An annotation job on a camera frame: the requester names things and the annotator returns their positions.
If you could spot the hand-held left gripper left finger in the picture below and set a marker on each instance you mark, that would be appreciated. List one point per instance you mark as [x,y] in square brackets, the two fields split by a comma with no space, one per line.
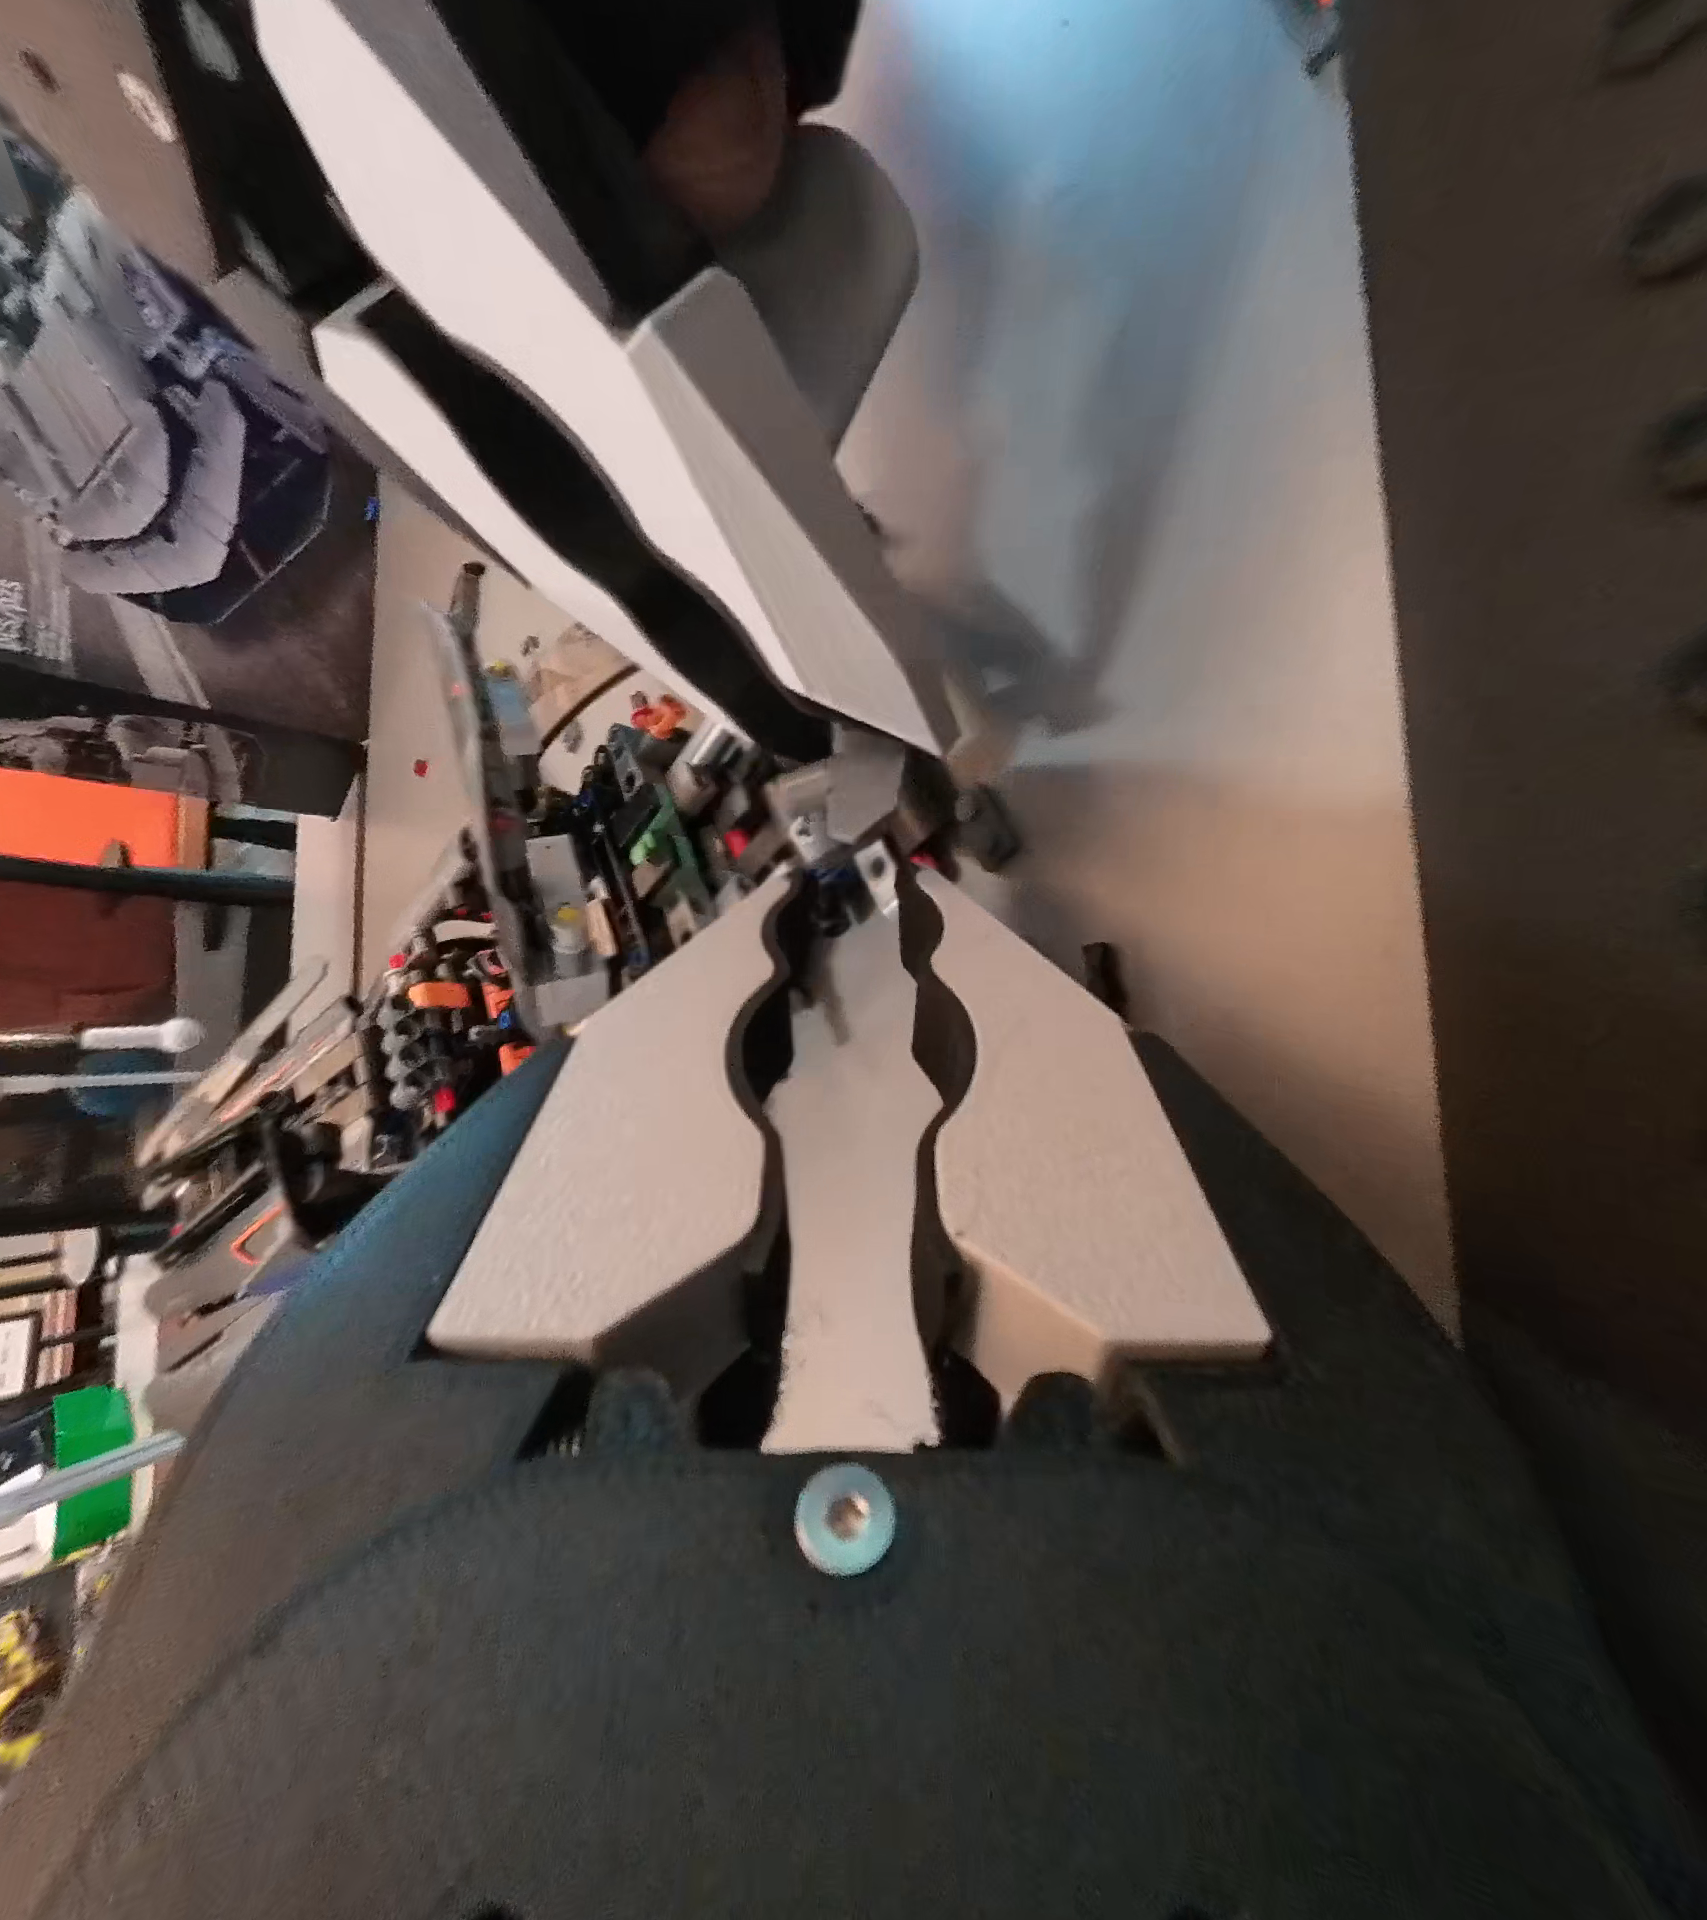
[598,1201]

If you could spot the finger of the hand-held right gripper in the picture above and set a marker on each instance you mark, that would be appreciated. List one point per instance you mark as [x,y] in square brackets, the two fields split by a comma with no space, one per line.
[462,435]
[778,494]

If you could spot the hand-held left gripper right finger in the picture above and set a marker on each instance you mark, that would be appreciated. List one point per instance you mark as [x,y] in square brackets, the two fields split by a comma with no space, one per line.
[1093,1201]

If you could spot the grey lego car model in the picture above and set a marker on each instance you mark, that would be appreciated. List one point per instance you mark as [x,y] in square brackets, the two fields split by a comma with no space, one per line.
[554,945]

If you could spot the grey curved lego panel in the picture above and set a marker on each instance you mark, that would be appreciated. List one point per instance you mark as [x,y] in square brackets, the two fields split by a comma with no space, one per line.
[1009,661]

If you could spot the lego set box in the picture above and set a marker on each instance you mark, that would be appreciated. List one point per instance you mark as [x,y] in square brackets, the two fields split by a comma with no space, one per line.
[118,451]

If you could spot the person's right hand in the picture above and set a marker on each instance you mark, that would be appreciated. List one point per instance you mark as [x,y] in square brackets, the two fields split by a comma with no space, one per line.
[718,151]

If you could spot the white swab stick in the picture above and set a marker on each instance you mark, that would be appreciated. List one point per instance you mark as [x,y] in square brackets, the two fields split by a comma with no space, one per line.
[148,1034]

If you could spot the orange box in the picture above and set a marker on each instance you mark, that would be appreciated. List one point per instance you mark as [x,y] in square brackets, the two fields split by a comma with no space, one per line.
[72,810]

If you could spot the green roll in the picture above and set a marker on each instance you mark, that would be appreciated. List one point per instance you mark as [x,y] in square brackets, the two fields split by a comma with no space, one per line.
[92,1478]

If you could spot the dark dimpled panel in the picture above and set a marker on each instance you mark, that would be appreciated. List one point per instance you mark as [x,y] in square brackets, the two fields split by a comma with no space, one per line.
[1617,751]

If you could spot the yellow black printed card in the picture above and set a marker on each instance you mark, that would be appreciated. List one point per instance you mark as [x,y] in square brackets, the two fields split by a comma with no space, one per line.
[12,1680]

